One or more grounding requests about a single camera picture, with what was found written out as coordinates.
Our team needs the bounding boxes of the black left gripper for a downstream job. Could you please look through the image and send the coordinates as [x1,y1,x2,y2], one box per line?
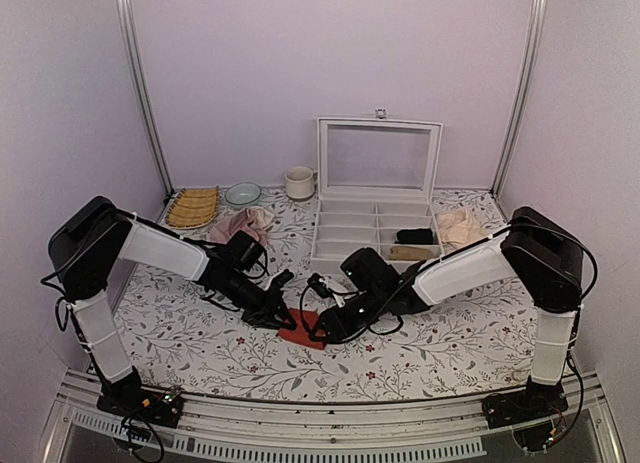
[224,271,297,332]

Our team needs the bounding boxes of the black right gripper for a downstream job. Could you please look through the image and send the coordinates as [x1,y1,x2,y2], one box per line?
[311,287,389,343]

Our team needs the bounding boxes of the red and white underwear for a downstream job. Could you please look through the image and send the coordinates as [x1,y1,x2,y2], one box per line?
[278,308,326,350]

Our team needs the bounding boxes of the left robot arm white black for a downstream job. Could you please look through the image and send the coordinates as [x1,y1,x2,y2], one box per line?
[40,196,297,417]

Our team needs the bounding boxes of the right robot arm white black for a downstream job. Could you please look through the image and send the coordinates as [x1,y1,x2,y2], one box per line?
[304,207,595,419]

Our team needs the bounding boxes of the pink crumpled underwear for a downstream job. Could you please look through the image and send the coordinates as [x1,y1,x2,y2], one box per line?
[208,206,275,246]

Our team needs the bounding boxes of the tan rolled underwear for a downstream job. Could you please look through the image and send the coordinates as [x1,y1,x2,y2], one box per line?
[389,245,434,261]

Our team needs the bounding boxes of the black rolled underwear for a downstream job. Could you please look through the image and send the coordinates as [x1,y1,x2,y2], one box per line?
[395,228,434,245]

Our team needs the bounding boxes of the beige crumpled underwear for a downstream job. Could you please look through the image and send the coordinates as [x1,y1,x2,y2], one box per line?
[436,208,502,251]

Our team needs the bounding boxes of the light green glass bowl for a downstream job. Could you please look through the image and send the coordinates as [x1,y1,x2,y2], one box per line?
[224,182,262,207]

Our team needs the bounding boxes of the white ceramic mug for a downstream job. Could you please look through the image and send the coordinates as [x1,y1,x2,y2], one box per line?
[284,166,317,201]

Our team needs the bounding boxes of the woven bamboo tray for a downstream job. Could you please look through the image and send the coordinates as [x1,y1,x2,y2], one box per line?
[164,187,220,230]

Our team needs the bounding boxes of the white compartment storage box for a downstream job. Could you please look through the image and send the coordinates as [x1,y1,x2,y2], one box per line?
[310,117,444,274]

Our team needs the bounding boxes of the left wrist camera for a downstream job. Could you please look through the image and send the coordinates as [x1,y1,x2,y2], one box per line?
[225,230,266,271]

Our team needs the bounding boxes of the aluminium front rail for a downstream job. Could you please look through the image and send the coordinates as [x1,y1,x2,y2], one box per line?
[39,371,627,462]

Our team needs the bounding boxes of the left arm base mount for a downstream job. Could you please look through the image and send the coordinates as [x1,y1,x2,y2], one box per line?
[97,384,184,428]

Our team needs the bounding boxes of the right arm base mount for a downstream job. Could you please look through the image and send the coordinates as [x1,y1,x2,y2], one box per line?
[482,381,569,453]

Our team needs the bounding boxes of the left aluminium frame post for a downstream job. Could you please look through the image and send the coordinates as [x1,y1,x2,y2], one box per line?
[115,0,175,199]

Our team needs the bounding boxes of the aluminium frame post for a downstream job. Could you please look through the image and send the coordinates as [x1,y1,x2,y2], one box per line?
[115,0,175,199]
[491,0,548,199]

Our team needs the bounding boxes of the right aluminium frame post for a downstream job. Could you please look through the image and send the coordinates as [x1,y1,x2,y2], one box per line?
[491,0,548,199]

